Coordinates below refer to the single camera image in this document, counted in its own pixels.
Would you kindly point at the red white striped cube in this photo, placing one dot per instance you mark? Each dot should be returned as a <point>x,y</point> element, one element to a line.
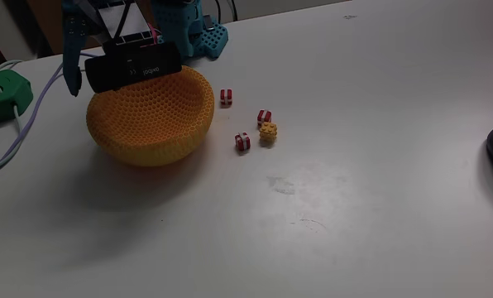
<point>226,97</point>
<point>264,116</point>
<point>242,142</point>

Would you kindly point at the yellow studded brick cube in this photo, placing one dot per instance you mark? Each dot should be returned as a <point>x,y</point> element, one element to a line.
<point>268,133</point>

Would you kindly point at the yellow honeycomb basket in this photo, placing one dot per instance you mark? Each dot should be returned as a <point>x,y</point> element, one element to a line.
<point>147,124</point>

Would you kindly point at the brown wooden panel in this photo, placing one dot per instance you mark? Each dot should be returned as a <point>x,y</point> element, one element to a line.
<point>48,25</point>

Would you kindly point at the green hexagonal box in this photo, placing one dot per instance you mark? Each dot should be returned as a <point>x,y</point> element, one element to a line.
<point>4,99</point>

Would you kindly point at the black camera box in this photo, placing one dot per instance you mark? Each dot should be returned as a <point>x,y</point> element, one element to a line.
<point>130,68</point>

